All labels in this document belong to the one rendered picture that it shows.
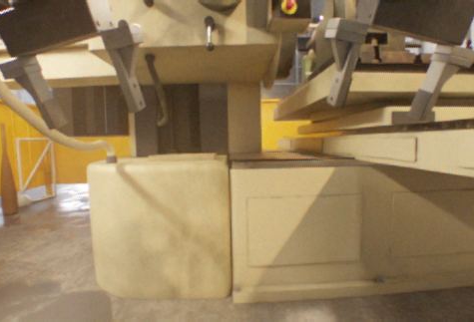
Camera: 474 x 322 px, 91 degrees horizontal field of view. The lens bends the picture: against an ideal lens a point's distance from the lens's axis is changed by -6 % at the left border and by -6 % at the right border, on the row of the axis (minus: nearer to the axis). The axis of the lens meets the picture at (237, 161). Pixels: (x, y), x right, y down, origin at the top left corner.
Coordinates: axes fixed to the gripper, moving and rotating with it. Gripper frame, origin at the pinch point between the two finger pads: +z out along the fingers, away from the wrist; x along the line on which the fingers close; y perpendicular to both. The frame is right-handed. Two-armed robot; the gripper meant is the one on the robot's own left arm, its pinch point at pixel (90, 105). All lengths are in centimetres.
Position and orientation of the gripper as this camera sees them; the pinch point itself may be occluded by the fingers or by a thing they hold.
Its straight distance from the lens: 40.6
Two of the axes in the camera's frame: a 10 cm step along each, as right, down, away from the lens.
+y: 0.7, -4.7, 8.8
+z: 1.9, 8.7, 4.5
